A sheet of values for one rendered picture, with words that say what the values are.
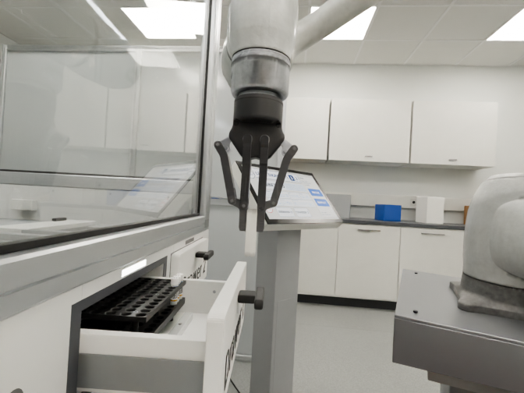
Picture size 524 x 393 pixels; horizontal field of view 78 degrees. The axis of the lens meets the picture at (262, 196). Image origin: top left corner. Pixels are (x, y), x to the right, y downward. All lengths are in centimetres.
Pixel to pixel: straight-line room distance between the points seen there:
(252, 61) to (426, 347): 56
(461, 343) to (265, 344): 97
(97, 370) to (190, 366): 10
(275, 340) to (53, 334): 120
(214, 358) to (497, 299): 59
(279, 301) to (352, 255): 210
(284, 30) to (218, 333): 40
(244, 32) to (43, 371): 45
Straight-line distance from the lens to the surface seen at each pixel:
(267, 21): 51
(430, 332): 68
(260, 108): 47
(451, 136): 417
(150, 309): 45
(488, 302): 79
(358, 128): 388
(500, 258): 77
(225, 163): 49
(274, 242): 138
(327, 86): 435
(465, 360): 70
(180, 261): 67
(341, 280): 350
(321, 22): 72
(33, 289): 33
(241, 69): 49
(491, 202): 78
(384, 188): 423
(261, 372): 157
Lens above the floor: 104
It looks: 1 degrees up
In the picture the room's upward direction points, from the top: 3 degrees clockwise
